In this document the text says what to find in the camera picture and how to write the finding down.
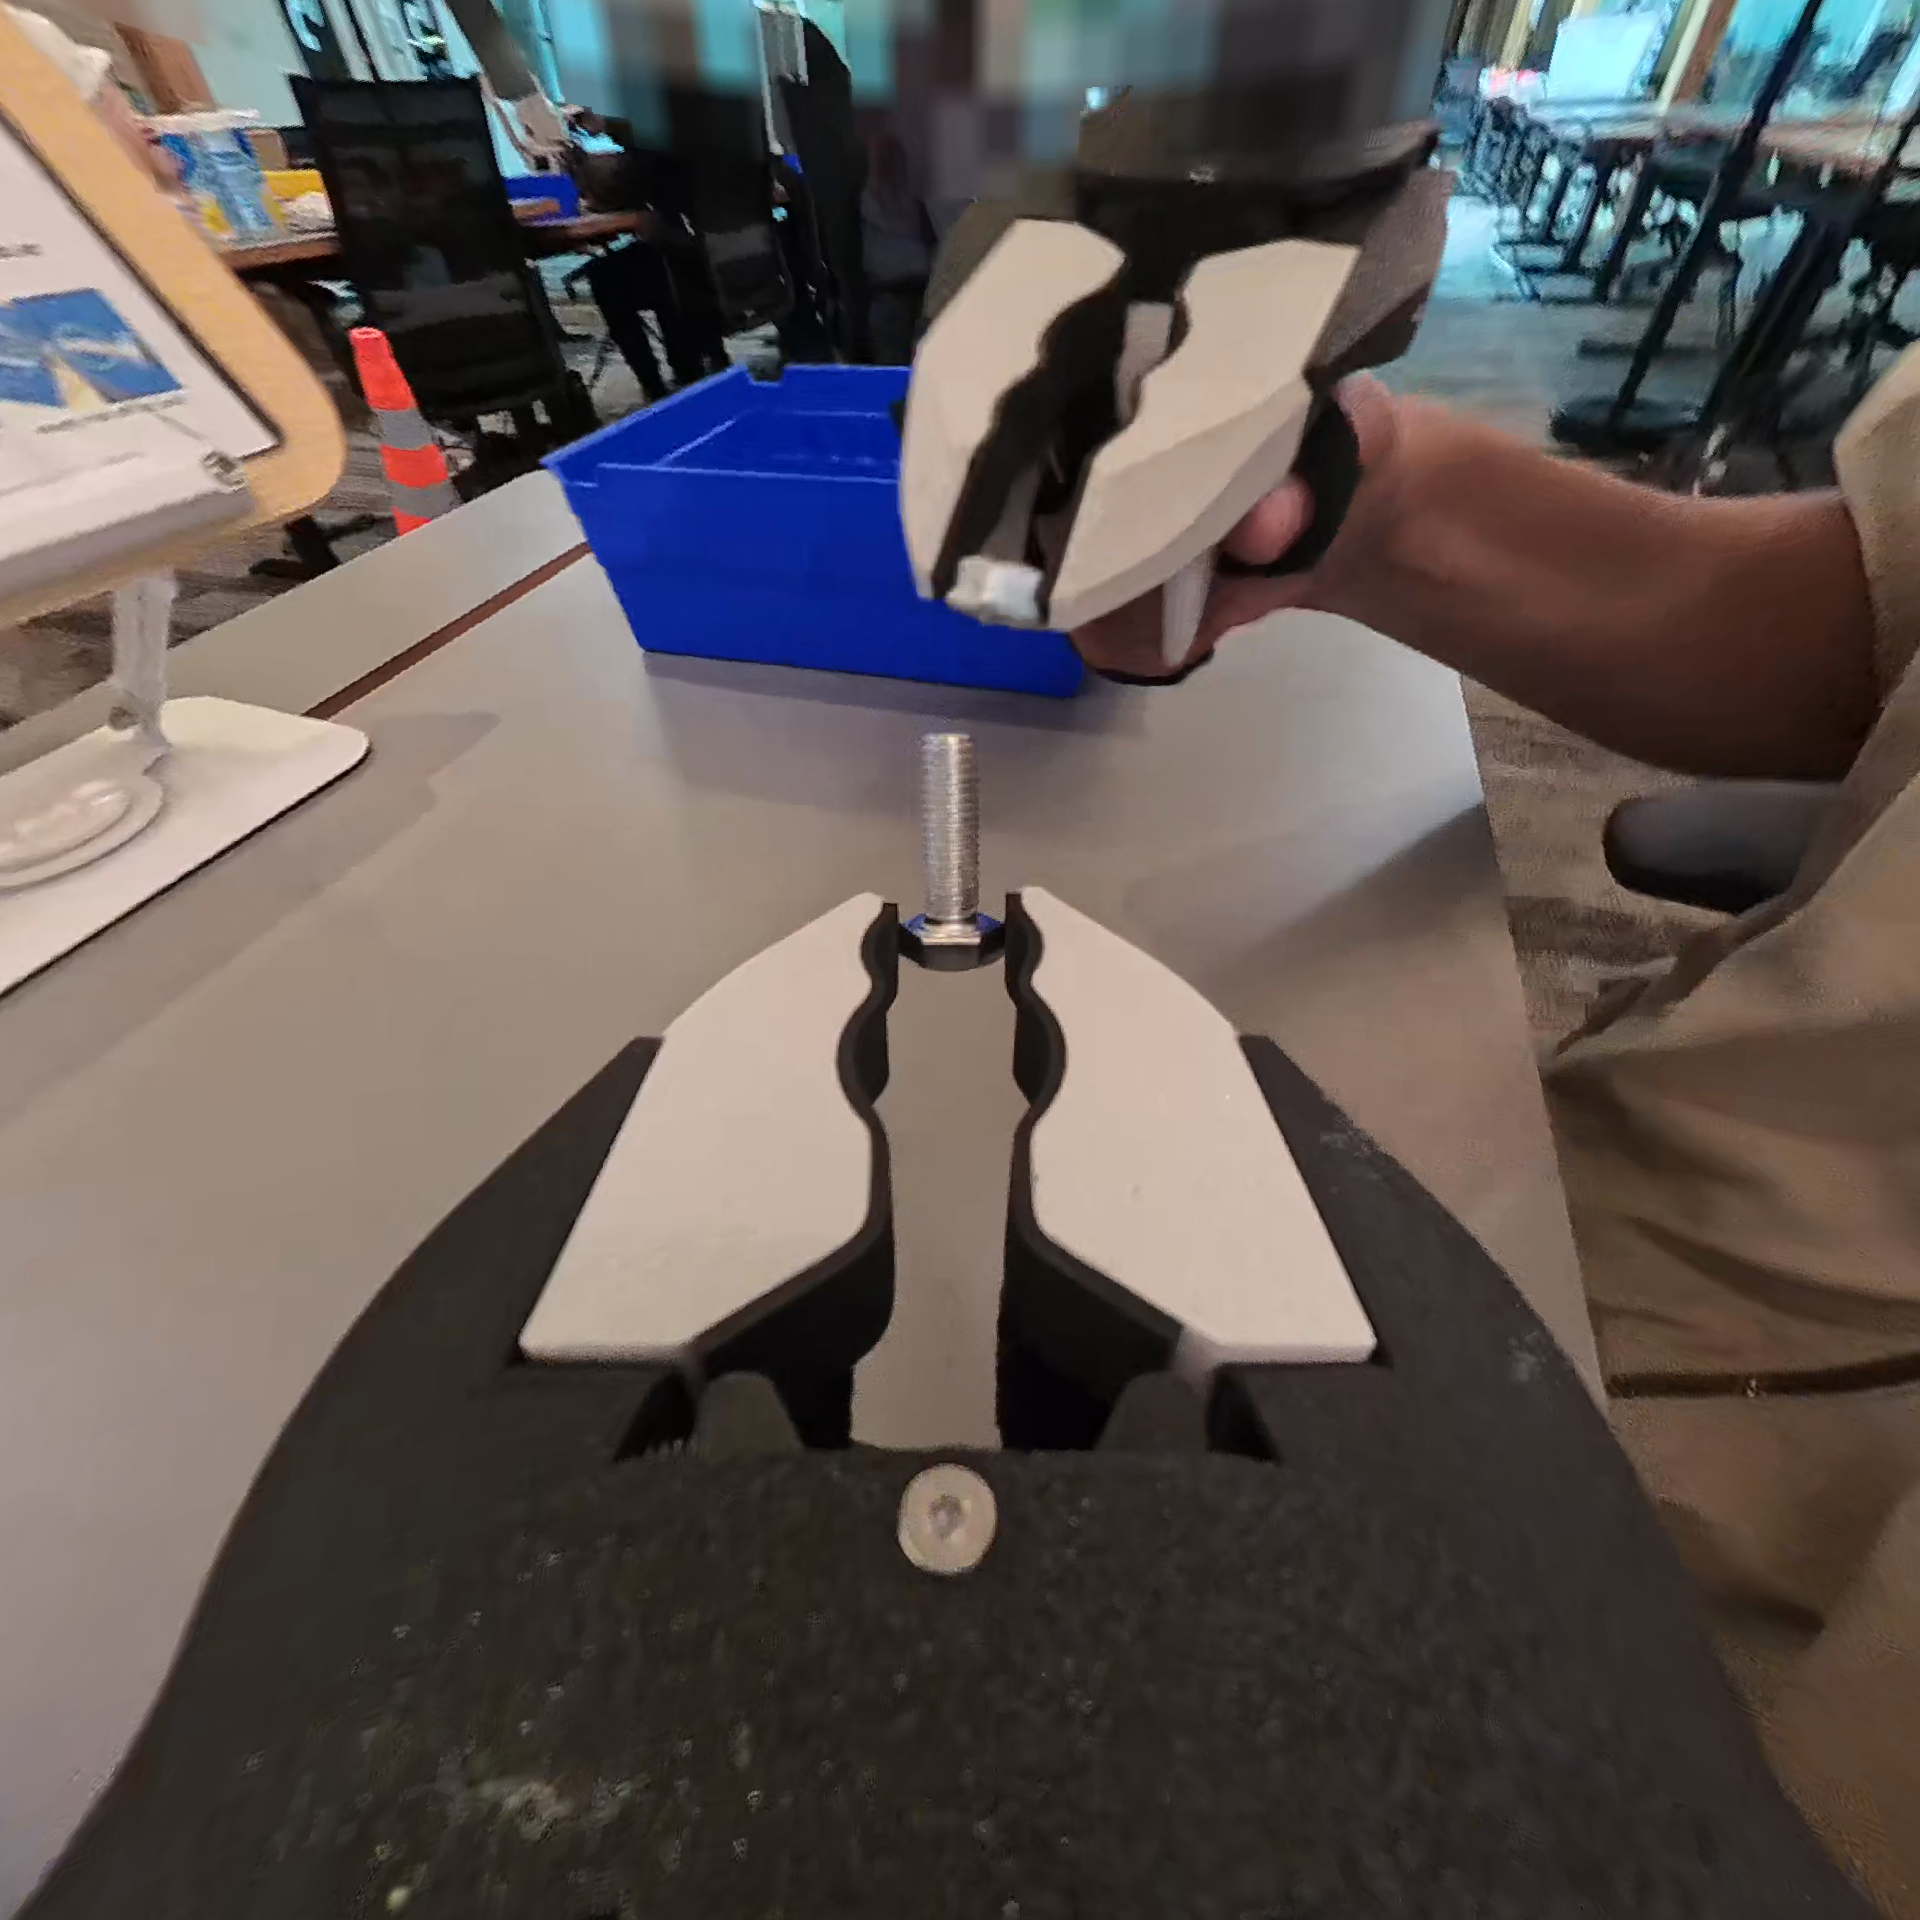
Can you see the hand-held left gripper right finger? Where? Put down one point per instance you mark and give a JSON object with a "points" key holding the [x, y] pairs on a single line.
{"points": [[1187, 1200]]}

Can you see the blue plastic bin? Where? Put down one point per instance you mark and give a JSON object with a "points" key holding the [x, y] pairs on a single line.
{"points": [[749, 556]]}

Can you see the steel hex bolt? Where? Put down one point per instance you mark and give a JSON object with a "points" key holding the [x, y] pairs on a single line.
{"points": [[952, 842]]}

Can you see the person's right hand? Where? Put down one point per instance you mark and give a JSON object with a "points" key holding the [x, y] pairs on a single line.
{"points": [[1352, 586]]}

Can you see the instruction board on white stand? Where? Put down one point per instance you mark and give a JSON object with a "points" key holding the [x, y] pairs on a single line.
{"points": [[122, 391]]}

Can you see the steel hex nut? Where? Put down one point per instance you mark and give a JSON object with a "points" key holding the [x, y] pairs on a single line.
{"points": [[996, 586]]}

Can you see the black mesh office chair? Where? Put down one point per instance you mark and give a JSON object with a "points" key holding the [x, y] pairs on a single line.
{"points": [[435, 240]]}

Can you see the orange traffic cone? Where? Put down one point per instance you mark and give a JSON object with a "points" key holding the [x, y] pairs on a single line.
{"points": [[401, 434]]}

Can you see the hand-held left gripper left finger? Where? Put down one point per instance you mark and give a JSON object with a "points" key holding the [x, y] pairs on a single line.
{"points": [[721, 1200]]}

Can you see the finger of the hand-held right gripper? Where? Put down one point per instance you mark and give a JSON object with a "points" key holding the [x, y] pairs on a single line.
{"points": [[1216, 404], [977, 391]]}

